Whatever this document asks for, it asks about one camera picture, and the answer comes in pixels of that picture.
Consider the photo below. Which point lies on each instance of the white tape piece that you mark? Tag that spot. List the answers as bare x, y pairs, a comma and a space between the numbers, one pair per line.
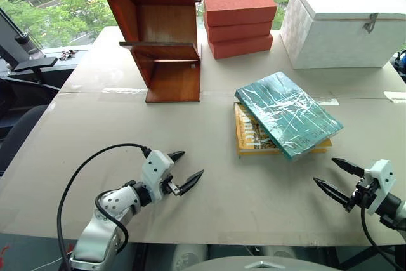
328, 101

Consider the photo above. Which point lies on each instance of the small red and black clips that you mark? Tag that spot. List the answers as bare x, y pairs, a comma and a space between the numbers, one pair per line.
67, 54

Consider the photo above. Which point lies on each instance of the black chair armrest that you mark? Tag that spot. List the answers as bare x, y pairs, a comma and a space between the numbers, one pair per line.
36, 63

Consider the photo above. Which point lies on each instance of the grey rounded robot torso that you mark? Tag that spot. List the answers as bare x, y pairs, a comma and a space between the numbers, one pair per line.
260, 266

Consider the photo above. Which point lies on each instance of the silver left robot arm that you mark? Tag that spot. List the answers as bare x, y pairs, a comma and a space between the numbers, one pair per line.
95, 236

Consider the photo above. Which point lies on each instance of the yellow book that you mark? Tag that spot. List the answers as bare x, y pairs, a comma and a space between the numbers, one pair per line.
250, 137

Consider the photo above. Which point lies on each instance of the black office chair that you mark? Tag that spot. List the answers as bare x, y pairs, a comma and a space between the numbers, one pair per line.
22, 125

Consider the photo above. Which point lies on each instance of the grey rounded shape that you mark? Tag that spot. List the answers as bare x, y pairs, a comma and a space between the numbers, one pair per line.
189, 256

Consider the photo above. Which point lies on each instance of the red foam brick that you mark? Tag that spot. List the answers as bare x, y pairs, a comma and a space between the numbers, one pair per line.
238, 31
239, 7
241, 47

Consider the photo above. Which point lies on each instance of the metal box latch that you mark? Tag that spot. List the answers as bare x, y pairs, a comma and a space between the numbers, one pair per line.
371, 23

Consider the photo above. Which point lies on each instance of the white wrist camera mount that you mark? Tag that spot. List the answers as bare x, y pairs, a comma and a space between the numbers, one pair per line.
154, 169
382, 182

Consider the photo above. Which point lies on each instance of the brown wooden bookshelf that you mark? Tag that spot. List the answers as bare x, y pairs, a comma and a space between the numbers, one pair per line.
171, 77

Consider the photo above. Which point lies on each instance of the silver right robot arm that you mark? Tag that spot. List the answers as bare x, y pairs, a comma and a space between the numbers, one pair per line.
395, 209

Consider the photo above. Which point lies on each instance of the white lidded box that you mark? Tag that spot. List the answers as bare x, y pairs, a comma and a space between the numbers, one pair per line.
336, 39

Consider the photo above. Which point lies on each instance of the blue and black object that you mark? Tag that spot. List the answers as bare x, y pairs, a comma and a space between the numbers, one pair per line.
401, 61

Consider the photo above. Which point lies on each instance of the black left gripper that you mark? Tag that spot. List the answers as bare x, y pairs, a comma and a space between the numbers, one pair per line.
171, 188

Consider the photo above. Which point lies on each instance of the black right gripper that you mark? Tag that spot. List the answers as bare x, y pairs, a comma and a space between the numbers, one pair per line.
363, 193

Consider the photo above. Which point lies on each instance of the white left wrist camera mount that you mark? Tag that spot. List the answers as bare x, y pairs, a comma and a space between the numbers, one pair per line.
154, 169

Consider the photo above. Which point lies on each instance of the teal book with white lines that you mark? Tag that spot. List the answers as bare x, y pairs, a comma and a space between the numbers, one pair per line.
285, 109

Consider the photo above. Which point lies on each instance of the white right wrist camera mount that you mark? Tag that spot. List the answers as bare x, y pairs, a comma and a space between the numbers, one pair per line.
382, 182

